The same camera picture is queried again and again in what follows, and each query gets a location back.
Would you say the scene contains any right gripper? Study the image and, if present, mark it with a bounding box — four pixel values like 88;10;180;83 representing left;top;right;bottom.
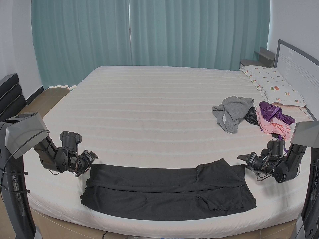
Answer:
236;154;267;175

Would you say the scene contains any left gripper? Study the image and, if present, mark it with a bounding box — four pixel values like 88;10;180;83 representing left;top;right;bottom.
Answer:
74;149;92;176

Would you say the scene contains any black T-shirt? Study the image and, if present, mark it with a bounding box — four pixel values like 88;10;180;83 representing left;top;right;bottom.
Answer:
79;158;257;220

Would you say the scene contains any bed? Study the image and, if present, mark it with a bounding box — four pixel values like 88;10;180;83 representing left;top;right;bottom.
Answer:
24;39;319;235

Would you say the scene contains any pink garment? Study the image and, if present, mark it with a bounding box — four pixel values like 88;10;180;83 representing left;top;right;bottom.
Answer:
258;109;292;139

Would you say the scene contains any black shiny garment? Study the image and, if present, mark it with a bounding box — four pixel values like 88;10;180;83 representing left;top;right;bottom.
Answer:
243;106;261;126

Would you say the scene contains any grey garment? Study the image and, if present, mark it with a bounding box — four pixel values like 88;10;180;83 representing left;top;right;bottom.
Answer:
212;96;255;134

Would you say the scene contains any purple garment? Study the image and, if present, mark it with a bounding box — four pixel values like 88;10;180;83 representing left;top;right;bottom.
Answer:
259;101;296;141

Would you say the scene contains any white printed pillow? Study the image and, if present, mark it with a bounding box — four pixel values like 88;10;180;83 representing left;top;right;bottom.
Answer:
239;65;307;107

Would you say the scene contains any black chest of drawers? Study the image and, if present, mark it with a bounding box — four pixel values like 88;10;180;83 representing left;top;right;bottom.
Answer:
0;73;27;119

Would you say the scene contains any grey bedside table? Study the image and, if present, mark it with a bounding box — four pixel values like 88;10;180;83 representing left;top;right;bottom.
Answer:
240;46;276;68

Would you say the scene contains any blue-green curtain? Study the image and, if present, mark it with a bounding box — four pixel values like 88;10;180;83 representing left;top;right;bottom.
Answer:
30;0;133;89
129;0;271;71

